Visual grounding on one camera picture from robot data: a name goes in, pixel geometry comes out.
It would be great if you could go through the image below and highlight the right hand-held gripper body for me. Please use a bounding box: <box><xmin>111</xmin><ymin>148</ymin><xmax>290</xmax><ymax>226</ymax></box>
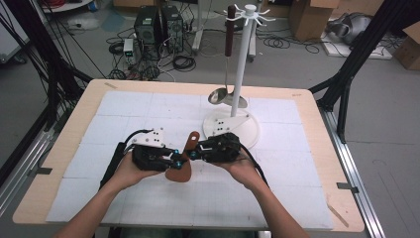
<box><xmin>201</xmin><ymin>114</ymin><xmax>252</xmax><ymax>164</ymax></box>

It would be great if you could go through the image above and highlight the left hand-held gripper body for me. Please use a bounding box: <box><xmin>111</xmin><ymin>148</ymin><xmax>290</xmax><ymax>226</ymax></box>
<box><xmin>131</xmin><ymin>128</ymin><xmax>175</xmax><ymax>173</ymax></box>

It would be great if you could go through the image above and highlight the orange wooden rice paddle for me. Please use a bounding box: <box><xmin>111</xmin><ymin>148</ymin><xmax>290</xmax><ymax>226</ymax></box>
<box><xmin>164</xmin><ymin>131</ymin><xmax>201</xmax><ymax>183</ymax></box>

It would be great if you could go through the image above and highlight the white utensil hook stand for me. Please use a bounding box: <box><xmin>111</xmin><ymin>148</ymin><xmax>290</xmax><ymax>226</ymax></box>
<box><xmin>202</xmin><ymin>3</ymin><xmax>276</xmax><ymax>150</ymax></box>

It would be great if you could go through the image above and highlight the steel ladle with brown handle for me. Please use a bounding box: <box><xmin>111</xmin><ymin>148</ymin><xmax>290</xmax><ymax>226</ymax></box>
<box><xmin>207</xmin><ymin>4</ymin><xmax>237</xmax><ymax>105</ymax></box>

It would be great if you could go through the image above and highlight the person's left hand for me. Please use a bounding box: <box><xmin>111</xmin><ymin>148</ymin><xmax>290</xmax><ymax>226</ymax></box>
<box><xmin>109</xmin><ymin>151</ymin><xmax>163</xmax><ymax>191</ymax></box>

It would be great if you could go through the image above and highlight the person's right hand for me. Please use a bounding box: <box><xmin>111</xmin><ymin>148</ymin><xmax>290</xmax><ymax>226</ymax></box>
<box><xmin>213</xmin><ymin>152</ymin><xmax>265</xmax><ymax>192</ymax></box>

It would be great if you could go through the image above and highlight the white grid mat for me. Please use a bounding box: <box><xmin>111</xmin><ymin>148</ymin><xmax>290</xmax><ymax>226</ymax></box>
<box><xmin>46</xmin><ymin>90</ymin><xmax>335</xmax><ymax>231</ymax></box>

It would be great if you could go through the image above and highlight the small white power unit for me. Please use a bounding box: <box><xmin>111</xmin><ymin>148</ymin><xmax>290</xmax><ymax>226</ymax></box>
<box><xmin>123</xmin><ymin>38</ymin><xmax>135</xmax><ymax>65</ymax></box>

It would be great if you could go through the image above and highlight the white metal stand leg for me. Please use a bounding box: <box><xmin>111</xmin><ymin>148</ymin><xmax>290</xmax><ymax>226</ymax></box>
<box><xmin>191</xmin><ymin>0</ymin><xmax>206</xmax><ymax>53</ymax></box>

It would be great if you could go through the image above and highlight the black computer tower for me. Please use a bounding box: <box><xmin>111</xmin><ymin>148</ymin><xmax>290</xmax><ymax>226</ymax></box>
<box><xmin>133</xmin><ymin>5</ymin><xmax>162</xmax><ymax>46</ymax></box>
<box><xmin>160</xmin><ymin>5</ymin><xmax>184</xmax><ymax>54</ymax></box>

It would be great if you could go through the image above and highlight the large brown cardboard box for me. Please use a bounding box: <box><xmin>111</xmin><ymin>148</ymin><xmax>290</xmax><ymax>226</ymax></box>
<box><xmin>288</xmin><ymin>0</ymin><xmax>341</xmax><ymax>43</ymax></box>

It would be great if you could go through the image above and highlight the grey bag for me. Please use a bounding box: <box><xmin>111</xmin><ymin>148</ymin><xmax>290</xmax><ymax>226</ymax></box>
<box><xmin>326</xmin><ymin>12</ymin><xmax>374</xmax><ymax>46</ymax></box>

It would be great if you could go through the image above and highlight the white flat board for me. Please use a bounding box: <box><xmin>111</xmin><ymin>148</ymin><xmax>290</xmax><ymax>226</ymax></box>
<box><xmin>321</xmin><ymin>33</ymin><xmax>394</xmax><ymax>60</ymax></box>

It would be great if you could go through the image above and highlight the open brown cardboard box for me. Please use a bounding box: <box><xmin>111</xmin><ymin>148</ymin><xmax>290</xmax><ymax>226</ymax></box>
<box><xmin>392</xmin><ymin>21</ymin><xmax>420</xmax><ymax>71</ymax></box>

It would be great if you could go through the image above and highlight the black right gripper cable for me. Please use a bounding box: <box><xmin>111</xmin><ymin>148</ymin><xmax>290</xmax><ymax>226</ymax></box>
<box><xmin>239</xmin><ymin>143</ymin><xmax>269</xmax><ymax>186</ymax></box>

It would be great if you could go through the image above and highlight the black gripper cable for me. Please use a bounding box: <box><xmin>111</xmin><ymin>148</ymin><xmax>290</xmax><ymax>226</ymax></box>
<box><xmin>239</xmin><ymin>143</ymin><xmax>269</xmax><ymax>186</ymax></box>
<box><xmin>98</xmin><ymin>128</ymin><xmax>154</xmax><ymax>190</ymax></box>

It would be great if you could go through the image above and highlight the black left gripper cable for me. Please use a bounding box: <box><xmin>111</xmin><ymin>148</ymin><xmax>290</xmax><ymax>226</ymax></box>
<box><xmin>98</xmin><ymin>128</ymin><xmax>154</xmax><ymax>190</ymax></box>

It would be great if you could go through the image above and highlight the coiled black cable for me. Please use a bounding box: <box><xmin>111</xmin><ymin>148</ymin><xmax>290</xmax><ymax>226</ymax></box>
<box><xmin>172</xmin><ymin>55</ymin><xmax>197</xmax><ymax>72</ymax></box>

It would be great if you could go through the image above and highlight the aluminium rail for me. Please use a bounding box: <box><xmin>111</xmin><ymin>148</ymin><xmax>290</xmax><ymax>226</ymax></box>
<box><xmin>318</xmin><ymin>108</ymin><xmax>385</xmax><ymax>238</ymax></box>
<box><xmin>0</xmin><ymin>128</ymin><xmax>55</xmax><ymax>216</ymax></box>

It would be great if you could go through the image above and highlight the black metal frame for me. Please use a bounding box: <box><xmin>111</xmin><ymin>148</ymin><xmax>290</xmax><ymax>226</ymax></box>
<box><xmin>308</xmin><ymin>0</ymin><xmax>420</xmax><ymax>144</ymax></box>
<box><xmin>0</xmin><ymin>0</ymin><xmax>94</xmax><ymax>133</ymax></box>

